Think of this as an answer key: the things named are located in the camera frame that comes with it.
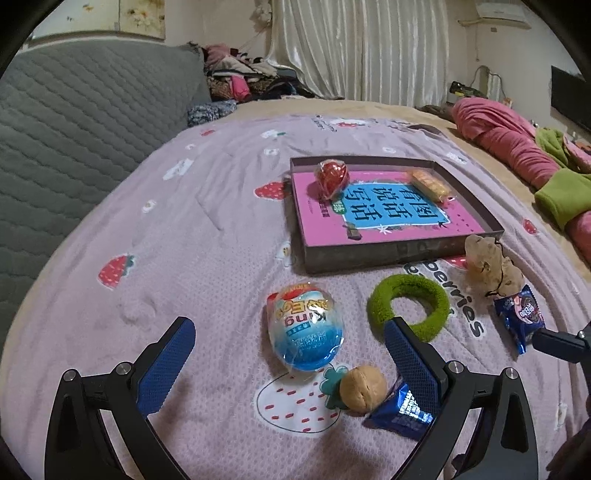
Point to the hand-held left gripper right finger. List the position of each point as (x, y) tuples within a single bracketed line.
[(411, 364)]

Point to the white air conditioner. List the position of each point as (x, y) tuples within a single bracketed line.
[(503, 14)]

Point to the grey cardboard box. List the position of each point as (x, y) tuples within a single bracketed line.
[(369, 258)]

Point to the small blue cookie packet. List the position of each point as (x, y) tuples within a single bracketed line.
[(401, 415)]

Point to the blue pink cookie packet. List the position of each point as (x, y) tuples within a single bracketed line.
[(519, 314)]

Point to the pink book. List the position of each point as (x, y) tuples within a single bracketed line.
[(406, 217)]

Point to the dark patterned cloth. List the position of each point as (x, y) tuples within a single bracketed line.
[(210, 114)]

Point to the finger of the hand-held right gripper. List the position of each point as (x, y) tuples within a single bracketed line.
[(558, 344)]

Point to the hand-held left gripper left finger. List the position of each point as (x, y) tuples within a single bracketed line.
[(166, 364)]

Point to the pink strawberry printed blanket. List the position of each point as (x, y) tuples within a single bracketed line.
[(207, 207)]

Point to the green blanket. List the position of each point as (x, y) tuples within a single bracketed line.
[(554, 194)]

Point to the white shiny curtain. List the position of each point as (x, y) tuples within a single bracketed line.
[(360, 46)]

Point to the pink quilt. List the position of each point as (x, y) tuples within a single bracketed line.
[(498, 134)]

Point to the white pompom tassel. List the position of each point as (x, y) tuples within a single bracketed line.
[(263, 10)]

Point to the pile of clothes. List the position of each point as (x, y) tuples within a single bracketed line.
[(249, 76)]

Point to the red foil candy ball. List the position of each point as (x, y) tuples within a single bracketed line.
[(331, 176)]

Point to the walnut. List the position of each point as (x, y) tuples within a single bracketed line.
[(363, 388)]

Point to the white chair back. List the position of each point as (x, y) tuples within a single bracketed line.
[(489, 83)]

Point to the orange biscuit packet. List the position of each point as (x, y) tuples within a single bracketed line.
[(429, 185)]

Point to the black television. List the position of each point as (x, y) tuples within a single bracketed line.
[(570, 99)]

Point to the green black bag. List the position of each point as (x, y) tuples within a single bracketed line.
[(461, 88)]

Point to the wall poster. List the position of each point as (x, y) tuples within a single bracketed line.
[(92, 18)]

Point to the blue white toy egg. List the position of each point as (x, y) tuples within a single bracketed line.
[(304, 330)]

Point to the grey quilted headboard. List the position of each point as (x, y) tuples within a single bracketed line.
[(69, 138)]

